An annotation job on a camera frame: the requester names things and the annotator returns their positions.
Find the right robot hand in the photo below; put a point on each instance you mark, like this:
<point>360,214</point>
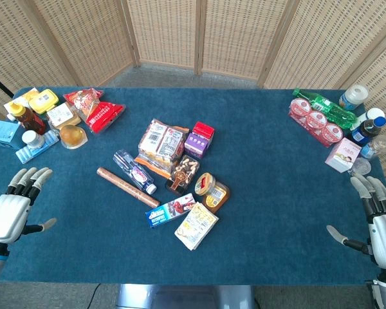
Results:
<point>383,225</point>

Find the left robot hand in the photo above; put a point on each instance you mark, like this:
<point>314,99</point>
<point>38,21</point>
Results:
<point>7,213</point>

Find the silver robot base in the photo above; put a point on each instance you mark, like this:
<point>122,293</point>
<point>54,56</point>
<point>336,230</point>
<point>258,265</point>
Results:
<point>185,296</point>

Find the light blue box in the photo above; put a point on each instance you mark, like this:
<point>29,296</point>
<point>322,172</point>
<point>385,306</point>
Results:
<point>3,134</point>

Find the pink and white box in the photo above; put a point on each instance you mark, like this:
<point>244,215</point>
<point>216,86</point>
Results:
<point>342,154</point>

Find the blue snack box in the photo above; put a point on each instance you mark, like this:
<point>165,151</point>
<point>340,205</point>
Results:
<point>170,210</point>

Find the purple carton box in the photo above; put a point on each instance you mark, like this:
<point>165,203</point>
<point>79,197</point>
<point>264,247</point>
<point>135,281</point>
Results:
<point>196,144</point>

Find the clear plastic cup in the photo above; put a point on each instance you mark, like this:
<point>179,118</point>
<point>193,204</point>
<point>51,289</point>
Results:
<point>360,166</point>

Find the blue and white striped pack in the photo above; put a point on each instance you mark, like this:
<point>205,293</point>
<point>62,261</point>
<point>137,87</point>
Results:
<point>38,148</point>

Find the small white capped jar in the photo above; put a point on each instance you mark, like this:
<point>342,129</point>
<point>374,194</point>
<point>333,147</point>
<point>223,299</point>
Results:
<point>33,139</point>

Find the clear bottle with blue label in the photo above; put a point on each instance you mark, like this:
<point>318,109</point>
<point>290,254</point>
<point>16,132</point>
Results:
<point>375,146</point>

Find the dark drink bottle blue cap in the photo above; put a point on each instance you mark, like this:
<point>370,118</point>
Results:
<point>368,129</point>

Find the amber sauce bottle yellow cap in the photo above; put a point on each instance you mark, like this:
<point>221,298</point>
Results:
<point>27,117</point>

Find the round bun in clear wrap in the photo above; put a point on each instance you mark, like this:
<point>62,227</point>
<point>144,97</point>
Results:
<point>71,136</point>

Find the red lidded cup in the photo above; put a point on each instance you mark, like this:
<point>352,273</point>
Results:
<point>333,132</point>
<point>300,106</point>
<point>316,119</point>

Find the blue table cloth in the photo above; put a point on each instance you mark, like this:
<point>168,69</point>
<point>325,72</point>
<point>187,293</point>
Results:
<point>276,199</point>

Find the white capped bottle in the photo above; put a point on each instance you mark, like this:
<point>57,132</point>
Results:
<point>368,116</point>

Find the beige labelled food packet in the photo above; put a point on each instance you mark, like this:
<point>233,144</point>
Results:
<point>62,115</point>

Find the yellow lidded container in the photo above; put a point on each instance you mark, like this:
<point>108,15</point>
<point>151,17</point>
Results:
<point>43,101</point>

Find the copper foil tube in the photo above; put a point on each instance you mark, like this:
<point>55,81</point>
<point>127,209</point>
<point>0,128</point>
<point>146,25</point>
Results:
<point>128,187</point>

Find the green plastic bottle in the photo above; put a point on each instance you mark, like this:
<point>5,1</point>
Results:
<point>326,107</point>

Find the white jar with blue label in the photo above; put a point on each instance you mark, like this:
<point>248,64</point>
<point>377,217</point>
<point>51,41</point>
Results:
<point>353,97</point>

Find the clear water bottle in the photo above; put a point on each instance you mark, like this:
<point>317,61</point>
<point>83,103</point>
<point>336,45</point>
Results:
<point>133,172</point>

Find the clear bag with red print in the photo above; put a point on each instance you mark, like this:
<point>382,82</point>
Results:
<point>85,100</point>

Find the red snack bag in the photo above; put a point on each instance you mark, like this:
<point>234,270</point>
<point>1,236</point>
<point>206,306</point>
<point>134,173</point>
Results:
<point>104,116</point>

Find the clear bag of wrapped snacks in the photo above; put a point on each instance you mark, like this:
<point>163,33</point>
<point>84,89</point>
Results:
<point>162,143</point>

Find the honey jar with gold lid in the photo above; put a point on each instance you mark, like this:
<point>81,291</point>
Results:
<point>212,193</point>

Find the brown chocolate bar packet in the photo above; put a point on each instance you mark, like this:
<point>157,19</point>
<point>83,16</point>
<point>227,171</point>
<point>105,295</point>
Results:
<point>182,174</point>

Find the white and yellow snack packet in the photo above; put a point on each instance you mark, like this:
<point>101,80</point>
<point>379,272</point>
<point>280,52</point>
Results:
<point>196,226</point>

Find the woven bamboo folding screen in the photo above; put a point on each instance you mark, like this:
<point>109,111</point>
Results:
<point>238,35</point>

